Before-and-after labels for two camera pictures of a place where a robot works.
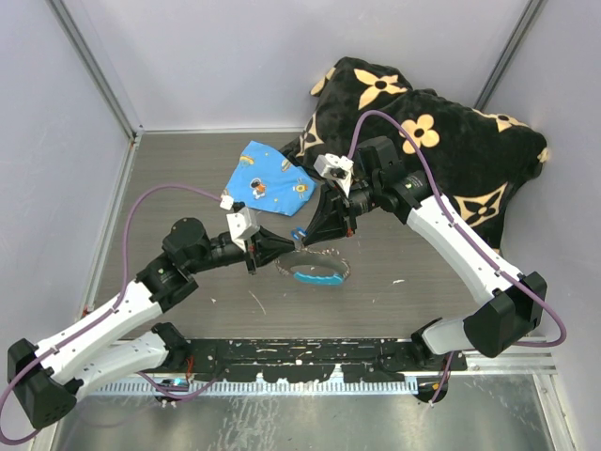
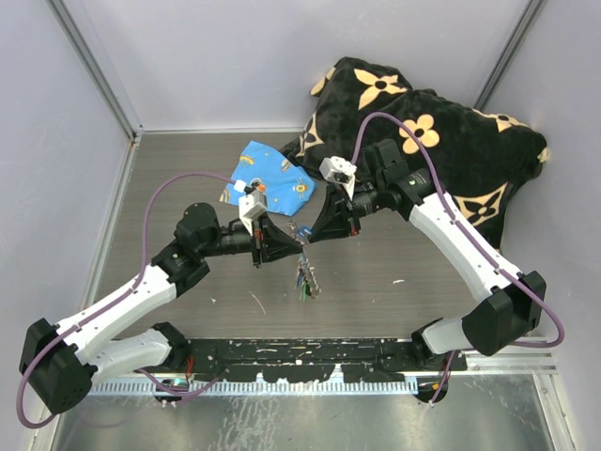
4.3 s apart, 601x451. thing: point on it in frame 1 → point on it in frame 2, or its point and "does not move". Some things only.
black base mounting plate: (314, 360) does not move
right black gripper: (333, 216) does not move
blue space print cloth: (269, 180) does not move
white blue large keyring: (286, 261) → (306, 280)
